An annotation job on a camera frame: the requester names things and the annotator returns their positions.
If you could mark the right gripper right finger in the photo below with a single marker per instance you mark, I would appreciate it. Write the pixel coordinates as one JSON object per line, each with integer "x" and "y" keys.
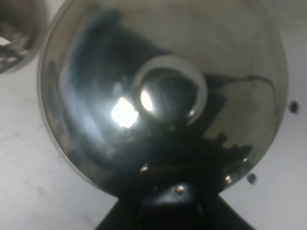
{"x": 216, "y": 214}

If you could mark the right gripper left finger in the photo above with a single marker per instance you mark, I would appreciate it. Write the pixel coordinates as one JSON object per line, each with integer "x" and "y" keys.
{"x": 124, "y": 215}

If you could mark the stainless steel teapot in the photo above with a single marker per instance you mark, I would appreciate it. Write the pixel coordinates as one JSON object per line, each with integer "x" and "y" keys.
{"x": 152, "y": 101}

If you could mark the teapot steel saucer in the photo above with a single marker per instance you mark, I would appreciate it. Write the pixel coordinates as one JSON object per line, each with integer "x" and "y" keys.
{"x": 23, "y": 25}

